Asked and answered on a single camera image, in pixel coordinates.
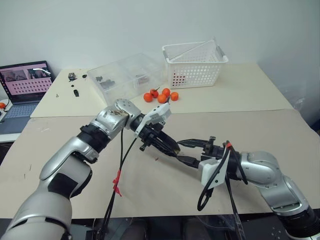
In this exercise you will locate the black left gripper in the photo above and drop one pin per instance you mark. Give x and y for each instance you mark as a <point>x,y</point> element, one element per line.
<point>148,137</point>

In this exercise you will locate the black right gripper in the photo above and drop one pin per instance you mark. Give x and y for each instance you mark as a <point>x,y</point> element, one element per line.
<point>212,151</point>

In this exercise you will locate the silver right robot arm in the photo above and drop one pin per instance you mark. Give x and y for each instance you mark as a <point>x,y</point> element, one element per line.
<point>265,170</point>

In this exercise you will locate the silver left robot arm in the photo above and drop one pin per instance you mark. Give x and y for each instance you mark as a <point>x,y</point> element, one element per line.
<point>62,160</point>

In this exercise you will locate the small orange fruit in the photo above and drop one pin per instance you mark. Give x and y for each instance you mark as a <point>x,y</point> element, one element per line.
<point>155,93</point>
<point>174,96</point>
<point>148,97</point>
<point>166,91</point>
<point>162,98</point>

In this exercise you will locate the white perforated plastic basket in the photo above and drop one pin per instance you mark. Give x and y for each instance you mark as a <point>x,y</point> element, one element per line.
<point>195,70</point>

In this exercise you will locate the clear plastic compartment box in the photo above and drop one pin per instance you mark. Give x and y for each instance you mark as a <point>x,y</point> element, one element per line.
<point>125,72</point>

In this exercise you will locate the black parts in clear box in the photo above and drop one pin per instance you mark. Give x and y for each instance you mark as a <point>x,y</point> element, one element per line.
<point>107,83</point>

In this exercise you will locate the small black block part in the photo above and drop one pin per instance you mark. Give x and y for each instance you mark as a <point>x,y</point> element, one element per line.
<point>76,92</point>

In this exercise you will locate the small black metal clip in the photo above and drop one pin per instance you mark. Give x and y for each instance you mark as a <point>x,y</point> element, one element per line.
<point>71,76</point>

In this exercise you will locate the dark plastic sheet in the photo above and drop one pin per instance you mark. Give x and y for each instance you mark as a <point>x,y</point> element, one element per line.
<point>300,100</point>

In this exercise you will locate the grey open laptop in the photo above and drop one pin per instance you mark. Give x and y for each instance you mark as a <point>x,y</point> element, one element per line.
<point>25,82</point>

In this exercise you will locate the small orange ball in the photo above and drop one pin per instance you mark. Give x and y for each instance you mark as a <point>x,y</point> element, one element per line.
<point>1,105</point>

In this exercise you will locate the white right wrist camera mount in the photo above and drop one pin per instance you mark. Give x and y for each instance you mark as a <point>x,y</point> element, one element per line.
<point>209,171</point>

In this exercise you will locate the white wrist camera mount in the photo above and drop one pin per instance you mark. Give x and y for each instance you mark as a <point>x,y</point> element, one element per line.
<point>209,171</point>
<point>160,112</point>

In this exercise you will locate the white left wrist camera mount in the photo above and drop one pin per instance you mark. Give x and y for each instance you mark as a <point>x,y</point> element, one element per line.
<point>160,112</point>

